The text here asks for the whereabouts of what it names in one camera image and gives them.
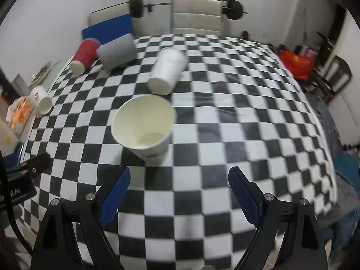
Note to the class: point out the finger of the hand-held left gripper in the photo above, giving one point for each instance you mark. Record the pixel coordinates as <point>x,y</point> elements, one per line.
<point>35,163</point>

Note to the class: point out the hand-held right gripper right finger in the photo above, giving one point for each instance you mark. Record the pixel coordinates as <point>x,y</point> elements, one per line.
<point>245,198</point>

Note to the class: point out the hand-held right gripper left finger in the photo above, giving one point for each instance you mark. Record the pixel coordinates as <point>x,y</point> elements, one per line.
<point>114,199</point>

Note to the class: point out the plain white paper cup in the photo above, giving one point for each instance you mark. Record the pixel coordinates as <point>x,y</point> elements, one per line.
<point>146,123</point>

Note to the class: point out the small printed white cup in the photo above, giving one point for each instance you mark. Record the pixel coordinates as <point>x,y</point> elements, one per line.
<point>42,98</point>

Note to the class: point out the red paper cup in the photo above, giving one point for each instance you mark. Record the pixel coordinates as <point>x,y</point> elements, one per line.
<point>84,54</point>

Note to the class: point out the grey cup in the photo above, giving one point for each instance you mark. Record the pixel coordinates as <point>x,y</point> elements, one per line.
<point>116,52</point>

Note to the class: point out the tall white paper cup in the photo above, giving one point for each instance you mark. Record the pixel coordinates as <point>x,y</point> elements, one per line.
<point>167,69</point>

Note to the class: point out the white box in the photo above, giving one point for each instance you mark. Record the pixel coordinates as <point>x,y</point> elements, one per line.
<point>7,137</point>

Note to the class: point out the orange snack packet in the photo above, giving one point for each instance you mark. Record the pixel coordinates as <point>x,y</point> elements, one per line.
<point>21,112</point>

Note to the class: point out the black and white checkered tablecloth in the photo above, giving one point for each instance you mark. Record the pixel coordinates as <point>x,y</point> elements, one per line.
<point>225,123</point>

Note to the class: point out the grey cloth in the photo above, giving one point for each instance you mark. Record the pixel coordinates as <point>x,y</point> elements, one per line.
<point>334,157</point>

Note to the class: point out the red plastic bag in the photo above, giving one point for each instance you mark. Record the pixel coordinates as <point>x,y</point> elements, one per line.
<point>298,63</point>

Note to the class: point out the dark wooden chair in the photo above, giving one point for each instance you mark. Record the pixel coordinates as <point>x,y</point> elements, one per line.
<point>334,73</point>

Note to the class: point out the pink bag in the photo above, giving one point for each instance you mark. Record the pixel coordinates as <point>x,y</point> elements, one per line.
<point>306,52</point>

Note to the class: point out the black barbell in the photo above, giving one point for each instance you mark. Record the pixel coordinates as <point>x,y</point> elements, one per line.
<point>234,9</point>

